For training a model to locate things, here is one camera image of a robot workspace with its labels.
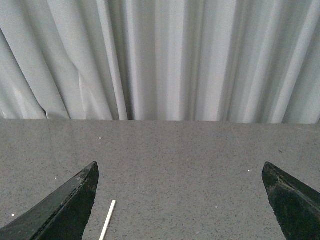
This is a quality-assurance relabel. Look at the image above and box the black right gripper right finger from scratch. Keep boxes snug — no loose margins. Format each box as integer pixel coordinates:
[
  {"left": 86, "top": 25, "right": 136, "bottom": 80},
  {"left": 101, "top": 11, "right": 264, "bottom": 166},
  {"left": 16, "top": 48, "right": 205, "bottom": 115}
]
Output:
[{"left": 261, "top": 161, "right": 320, "bottom": 240}]

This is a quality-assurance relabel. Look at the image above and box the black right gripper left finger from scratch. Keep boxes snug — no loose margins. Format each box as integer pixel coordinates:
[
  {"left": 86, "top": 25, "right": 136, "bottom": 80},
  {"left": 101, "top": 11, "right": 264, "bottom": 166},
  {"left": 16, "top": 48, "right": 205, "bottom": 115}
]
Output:
[{"left": 0, "top": 161, "right": 99, "bottom": 240}]

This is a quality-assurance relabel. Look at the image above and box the white chopstick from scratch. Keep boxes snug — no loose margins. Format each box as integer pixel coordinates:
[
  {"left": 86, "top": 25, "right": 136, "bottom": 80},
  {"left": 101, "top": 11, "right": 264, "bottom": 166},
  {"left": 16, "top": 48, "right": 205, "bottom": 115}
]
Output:
[{"left": 99, "top": 199, "right": 117, "bottom": 240}]

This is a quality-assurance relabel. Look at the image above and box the grey pleated curtain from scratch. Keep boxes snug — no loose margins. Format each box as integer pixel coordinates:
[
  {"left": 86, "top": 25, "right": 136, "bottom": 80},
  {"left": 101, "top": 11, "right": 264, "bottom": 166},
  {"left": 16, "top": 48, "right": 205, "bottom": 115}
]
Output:
[{"left": 0, "top": 0, "right": 320, "bottom": 124}]

